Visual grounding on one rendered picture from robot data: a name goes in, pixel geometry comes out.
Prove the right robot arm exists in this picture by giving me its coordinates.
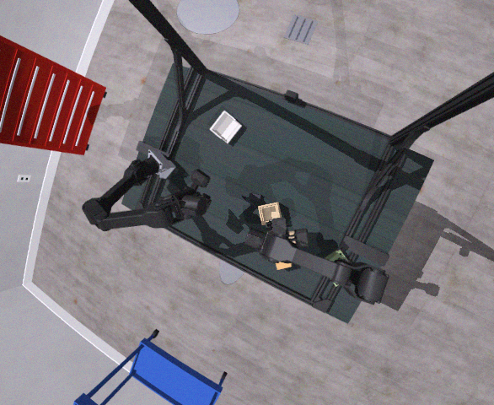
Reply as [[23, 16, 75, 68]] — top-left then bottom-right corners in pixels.
[[82, 154, 212, 231]]

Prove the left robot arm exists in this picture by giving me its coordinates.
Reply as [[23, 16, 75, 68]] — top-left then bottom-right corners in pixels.
[[244, 217, 389, 305]]

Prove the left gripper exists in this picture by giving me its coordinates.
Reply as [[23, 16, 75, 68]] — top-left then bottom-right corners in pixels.
[[288, 229, 309, 248]]

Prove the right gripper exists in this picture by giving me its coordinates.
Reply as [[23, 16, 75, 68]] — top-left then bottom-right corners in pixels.
[[177, 169, 210, 219]]

